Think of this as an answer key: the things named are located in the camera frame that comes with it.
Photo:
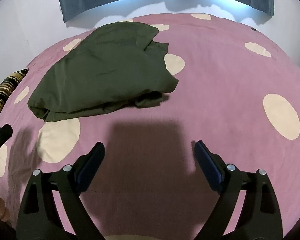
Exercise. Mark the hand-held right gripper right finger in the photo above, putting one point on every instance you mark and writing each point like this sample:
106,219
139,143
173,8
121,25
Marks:
210,167

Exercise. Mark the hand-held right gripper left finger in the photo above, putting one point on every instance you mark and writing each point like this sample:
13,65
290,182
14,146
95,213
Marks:
89,170

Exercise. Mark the olive green zip jacket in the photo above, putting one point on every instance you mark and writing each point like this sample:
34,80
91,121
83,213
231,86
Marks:
102,75

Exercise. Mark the yellow black striped pillow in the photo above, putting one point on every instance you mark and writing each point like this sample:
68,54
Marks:
4,92

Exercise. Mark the pink polka dot bedsheet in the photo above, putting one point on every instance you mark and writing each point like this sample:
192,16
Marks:
215,80

